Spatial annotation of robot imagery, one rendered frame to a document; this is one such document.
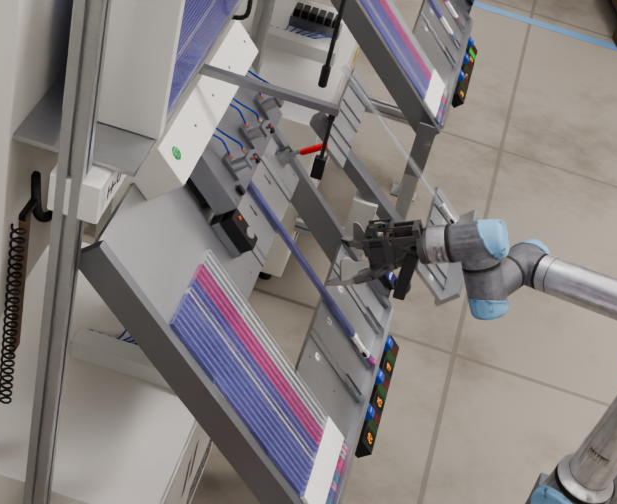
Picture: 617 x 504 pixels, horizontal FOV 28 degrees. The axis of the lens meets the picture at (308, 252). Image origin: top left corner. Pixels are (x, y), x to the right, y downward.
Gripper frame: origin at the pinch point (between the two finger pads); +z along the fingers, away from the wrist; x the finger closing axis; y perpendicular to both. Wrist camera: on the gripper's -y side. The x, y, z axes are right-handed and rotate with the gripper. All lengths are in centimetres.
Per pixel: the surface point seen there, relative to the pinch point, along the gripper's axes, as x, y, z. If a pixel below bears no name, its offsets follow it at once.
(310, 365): 18.2, -10.6, 3.7
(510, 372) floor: -93, -111, -5
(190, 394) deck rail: 49, 10, 12
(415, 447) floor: -51, -100, 16
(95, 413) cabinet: 28, -11, 48
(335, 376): 13.2, -18.1, 1.8
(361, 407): 14.2, -25.8, -1.8
